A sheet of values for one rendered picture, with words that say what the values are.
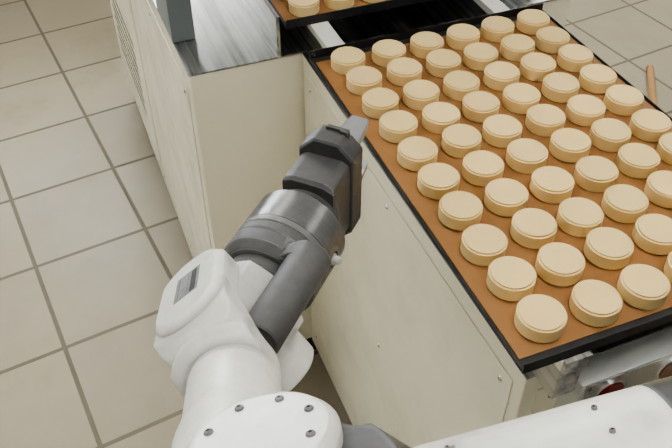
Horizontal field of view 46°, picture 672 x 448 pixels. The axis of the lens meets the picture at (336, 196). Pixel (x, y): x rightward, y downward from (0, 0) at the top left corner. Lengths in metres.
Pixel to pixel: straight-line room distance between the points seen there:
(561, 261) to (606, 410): 0.48
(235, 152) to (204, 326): 0.86
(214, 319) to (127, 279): 1.59
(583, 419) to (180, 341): 0.29
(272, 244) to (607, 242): 0.41
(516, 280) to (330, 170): 0.24
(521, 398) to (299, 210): 0.36
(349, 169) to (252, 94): 0.63
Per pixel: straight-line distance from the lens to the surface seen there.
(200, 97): 1.31
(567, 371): 0.82
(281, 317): 0.59
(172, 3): 1.34
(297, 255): 0.62
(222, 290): 0.57
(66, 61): 3.03
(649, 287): 0.88
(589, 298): 0.85
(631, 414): 0.39
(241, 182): 1.44
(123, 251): 2.21
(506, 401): 0.93
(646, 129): 1.09
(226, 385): 0.50
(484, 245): 0.87
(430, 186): 0.94
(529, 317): 0.81
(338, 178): 0.71
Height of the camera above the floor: 1.53
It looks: 42 degrees down
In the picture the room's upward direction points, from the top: straight up
